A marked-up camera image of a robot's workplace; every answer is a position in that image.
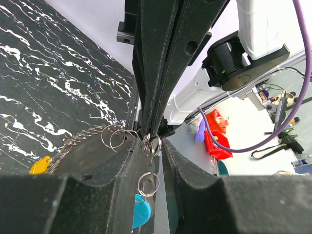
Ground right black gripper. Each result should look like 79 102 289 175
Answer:
117 0 226 137

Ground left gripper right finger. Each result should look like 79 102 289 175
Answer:
162 139 312 234

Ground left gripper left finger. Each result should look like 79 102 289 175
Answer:
0 138 142 234

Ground yellow key tag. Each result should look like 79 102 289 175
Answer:
29 156 51 175

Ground red parts bin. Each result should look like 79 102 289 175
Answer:
204 130 233 160

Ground glittery silver cylinder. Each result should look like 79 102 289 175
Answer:
188 114 203 135

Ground orange storage bin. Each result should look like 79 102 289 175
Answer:
206 109 229 134

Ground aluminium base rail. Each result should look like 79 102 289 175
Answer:
131 48 312 122

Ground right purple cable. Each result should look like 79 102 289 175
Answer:
197 0 312 154

